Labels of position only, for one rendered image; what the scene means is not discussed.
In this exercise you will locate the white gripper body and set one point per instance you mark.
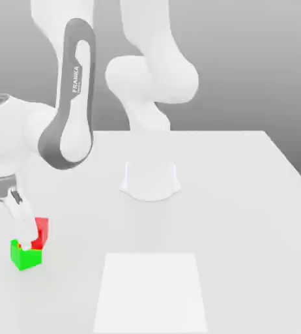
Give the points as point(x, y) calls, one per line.
point(22, 216)

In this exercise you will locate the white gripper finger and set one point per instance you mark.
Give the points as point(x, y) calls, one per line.
point(25, 243)

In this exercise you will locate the small red cube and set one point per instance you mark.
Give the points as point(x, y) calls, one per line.
point(42, 229)

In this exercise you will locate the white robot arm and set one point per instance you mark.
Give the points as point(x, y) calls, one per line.
point(77, 78)

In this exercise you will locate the small green cube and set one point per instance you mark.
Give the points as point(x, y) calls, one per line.
point(25, 258)

